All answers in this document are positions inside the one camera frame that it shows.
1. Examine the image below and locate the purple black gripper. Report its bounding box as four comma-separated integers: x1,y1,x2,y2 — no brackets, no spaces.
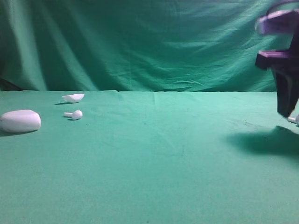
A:
255,28,299,118

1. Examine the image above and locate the white bluetooth earbud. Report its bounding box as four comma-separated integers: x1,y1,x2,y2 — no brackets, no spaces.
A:
287,115,299,125

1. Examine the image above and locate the white earbud near case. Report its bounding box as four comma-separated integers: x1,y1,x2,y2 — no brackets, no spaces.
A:
64,110,83,120

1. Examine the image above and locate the white earbud case lid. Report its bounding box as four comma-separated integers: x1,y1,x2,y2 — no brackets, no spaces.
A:
62,93,85,103

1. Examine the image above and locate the white earbud case body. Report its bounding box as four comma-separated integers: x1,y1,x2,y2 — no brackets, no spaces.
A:
0,110,41,133

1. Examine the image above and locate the green table cloth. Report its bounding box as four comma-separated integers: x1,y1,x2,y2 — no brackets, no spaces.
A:
0,91,299,224

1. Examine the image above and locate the green backdrop cloth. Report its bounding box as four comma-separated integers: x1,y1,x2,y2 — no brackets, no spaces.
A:
0,0,292,92

